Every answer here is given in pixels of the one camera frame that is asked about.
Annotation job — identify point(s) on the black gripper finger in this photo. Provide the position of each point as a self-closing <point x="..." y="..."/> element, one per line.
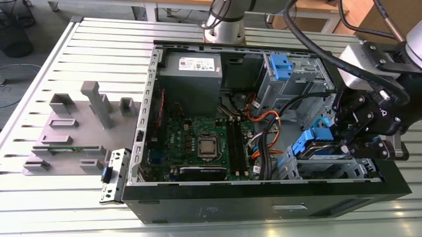
<point x="359" y="113"/>
<point x="375" y="149"/>

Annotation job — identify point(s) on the hard disk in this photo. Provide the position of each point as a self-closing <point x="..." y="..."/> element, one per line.
<point x="313" y="140"/>

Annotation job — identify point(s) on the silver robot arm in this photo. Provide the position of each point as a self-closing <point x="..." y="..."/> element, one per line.
<point x="225" y="32"/>

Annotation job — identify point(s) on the metal disk bay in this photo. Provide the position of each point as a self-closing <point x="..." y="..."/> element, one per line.
<point x="330" y="164"/>

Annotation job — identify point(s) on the metal optical drive cage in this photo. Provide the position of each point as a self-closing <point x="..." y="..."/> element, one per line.
<point x="290" y="86"/>

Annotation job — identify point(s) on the blue plastic drive latch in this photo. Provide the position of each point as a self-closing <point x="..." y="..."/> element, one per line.
<point x="279" y="66"/>

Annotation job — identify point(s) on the black RAM slot bank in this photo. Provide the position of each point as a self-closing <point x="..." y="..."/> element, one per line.
<point x="237" y="148"/>

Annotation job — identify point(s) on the wooden cabinet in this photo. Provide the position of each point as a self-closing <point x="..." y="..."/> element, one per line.
<point x="409" y="14"/>

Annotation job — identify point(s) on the wooden desk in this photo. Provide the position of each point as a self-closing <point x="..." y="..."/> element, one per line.
<point x="317" y="14"/>

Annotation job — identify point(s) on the silver CPU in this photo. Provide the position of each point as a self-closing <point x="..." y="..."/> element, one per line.
<point x="206" y="147"/>

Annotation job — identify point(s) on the CPU socket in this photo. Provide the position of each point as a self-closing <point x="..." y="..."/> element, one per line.
<point x="209" y="158"/>

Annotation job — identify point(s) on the black open PC case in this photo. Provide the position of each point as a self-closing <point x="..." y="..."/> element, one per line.
<point x="230" y="205"/>

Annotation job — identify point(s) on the grey power supply unit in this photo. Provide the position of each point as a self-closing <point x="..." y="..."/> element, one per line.
<point x="191" y="93"/>

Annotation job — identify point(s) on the black graphics card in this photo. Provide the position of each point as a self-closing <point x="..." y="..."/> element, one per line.
<point x="205" y="172"/>

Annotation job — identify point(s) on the green motherboard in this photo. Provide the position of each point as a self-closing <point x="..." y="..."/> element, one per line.
<point x="178" y="128"/>

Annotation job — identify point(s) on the grey parts rack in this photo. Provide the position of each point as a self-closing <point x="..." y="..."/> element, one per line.
<point x="82" y="133"/>

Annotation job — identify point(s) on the green RAM stick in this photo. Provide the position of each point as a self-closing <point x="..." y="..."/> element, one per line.
<point x="66" y="148"/>

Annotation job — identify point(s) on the black round bin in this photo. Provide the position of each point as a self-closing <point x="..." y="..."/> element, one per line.
<point x="16" y="44"/>

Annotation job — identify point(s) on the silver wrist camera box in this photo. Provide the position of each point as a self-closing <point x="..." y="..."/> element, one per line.
<point x="354" y="59"/>

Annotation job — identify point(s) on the metal slot retainer bracket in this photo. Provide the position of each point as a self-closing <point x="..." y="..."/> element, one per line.
<point x="116" y="158"/>

